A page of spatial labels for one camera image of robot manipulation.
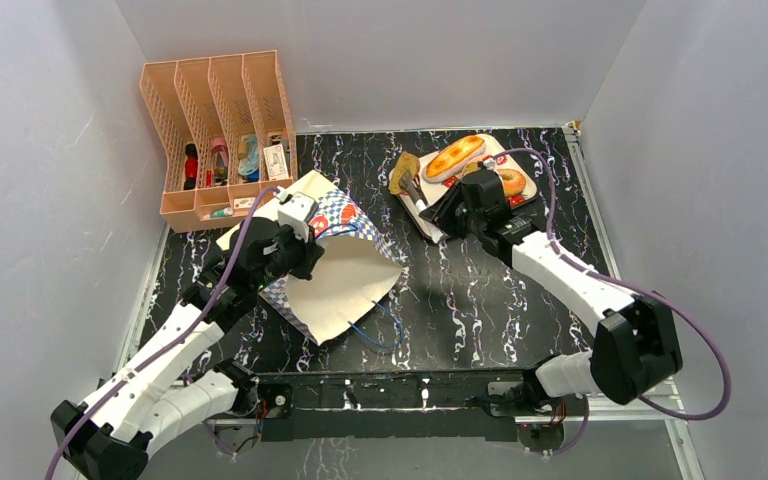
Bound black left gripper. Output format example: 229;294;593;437
254;222;325;291

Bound brown fake bread slice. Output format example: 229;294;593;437
461;161;484;178

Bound brown fake donut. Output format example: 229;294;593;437
497;168;527;198

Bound long glazed fake bread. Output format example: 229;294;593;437
421;135;486;183

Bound metal tongs white handles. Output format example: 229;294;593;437
396;178;446;244

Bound checkered brown paper bag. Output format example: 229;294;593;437
215;170;406;352

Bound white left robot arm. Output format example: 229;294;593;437
46;217;324;479

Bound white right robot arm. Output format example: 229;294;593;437
420;169;683;414

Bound small tube in rack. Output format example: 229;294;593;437
203;207;234;220

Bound strawberry print tray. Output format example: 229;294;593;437
387;133;537;244

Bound blue item in rack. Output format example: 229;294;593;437
237;134;260;182

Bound white card in rack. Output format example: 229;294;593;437
263;144;290;180

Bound pink capped bottle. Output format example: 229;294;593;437
211;137;229;186

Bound black red bottle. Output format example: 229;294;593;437
183;143;199;190

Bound pink file organizer rack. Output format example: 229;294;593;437
139;50;299;233

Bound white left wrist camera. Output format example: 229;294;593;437
276;188;318;242

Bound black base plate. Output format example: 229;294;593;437
195;374;587;444

